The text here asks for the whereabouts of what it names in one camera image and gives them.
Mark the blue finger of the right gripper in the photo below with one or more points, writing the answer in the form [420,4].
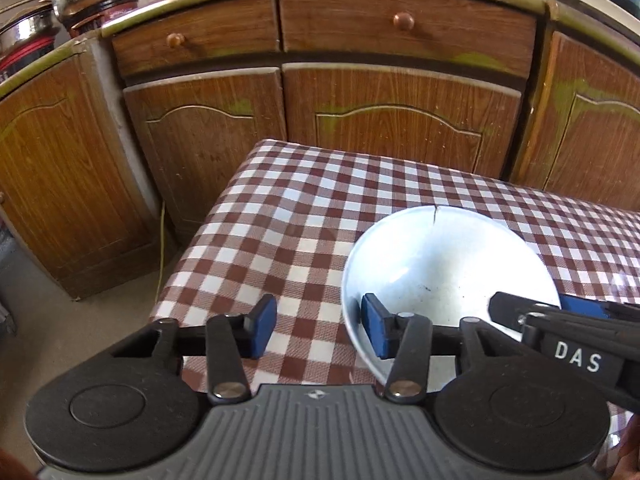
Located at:
[584,306]

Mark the blue patterned small bowl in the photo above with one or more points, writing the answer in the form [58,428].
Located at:
[441,262]

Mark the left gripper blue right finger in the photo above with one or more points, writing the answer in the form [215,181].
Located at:
[407,340]

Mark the red white checkered tablecloth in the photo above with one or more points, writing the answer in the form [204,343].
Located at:
[285,226]

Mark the brown wooden cabinet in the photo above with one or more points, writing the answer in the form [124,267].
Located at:
[152,113]

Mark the person's right hand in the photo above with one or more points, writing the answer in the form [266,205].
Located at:
[627,467]

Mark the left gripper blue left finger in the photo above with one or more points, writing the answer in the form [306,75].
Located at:
[229,340]

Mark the steel pot on stove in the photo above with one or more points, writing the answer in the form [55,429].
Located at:
[33,24]

